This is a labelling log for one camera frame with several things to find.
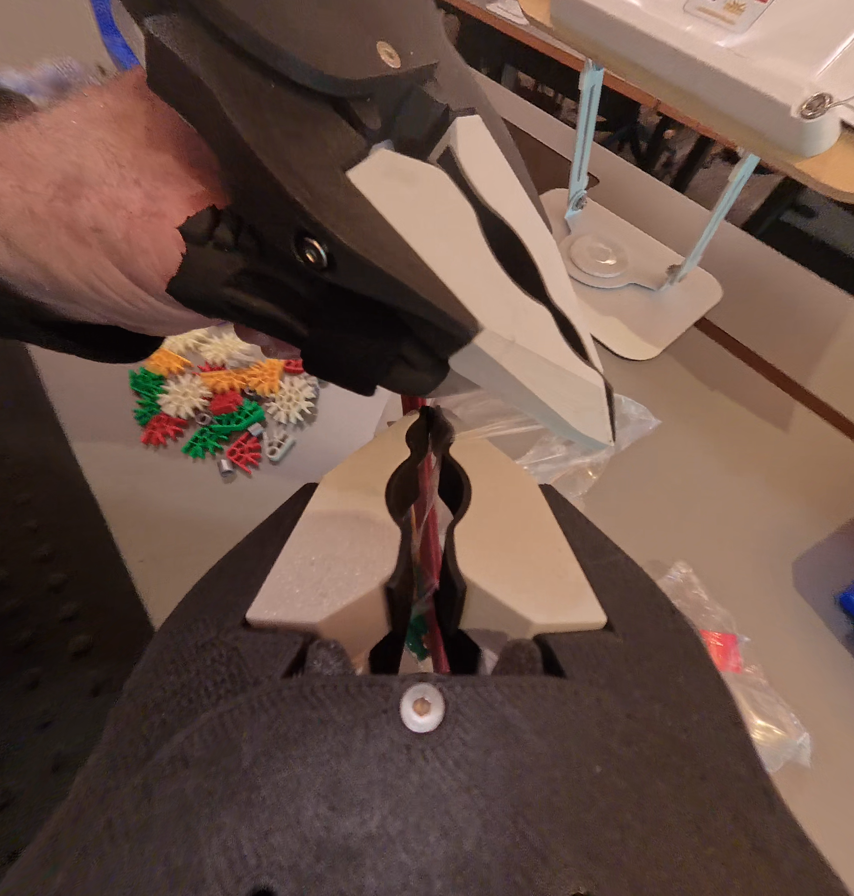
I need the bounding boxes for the scattered loose plastic connectors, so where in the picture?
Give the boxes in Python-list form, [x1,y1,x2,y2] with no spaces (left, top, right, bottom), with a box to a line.
[128,329,323,484]

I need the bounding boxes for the person's left hand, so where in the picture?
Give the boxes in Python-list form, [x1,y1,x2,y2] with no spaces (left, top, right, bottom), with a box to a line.
[0,70,230,338]

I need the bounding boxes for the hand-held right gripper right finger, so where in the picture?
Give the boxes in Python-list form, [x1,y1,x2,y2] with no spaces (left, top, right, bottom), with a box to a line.
[433,408,609,671]

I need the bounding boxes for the toy instruction sheet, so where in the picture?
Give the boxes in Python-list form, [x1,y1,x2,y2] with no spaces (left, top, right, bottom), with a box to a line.
[553,0,854,134]

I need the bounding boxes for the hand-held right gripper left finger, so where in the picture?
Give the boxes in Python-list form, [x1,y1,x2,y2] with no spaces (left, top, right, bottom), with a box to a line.
[244,412,429,674]

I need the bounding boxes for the white stand with wooden board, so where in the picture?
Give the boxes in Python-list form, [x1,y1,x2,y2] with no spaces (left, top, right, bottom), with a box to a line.
[518,0,854,361]

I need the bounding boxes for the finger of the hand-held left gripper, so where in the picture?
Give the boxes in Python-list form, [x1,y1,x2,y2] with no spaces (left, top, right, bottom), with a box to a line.
[345,147,617,450]
[429,114,608,379]

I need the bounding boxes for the person's left forearm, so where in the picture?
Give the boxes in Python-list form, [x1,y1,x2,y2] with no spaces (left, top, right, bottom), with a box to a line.
[0,87,165,365]

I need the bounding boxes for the clear bag of small parts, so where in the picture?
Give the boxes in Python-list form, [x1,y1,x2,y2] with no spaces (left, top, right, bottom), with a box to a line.
[654,560,813,774]

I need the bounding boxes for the clear bag of colourful rods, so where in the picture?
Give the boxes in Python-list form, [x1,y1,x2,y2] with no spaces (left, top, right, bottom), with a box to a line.
[381,388,662,679]

